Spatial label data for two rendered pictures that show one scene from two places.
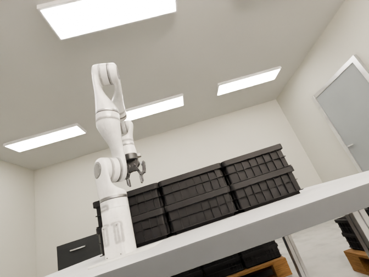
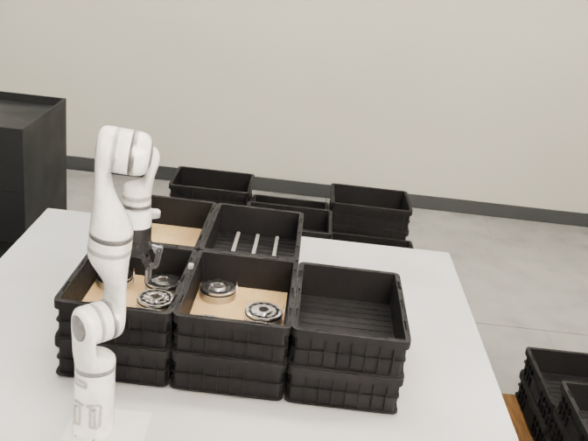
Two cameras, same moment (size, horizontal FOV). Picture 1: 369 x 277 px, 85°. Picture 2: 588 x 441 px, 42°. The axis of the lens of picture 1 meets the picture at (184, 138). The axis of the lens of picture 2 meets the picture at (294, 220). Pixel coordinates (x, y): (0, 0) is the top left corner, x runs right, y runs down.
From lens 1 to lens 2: 1.37 m
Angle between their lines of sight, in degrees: 43
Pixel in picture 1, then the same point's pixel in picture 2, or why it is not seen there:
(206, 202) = (239, 370)
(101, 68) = (118, 162)
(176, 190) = (199, 338)
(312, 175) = not seen: outside the picture
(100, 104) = (101, 230)
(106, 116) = (108, 256)
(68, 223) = not seen: outside the picture
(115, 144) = (113, 290)
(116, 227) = (94, 413)
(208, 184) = (255, 348)
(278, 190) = (358, 400)
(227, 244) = not seen: outside the picture
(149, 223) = (140, 361)
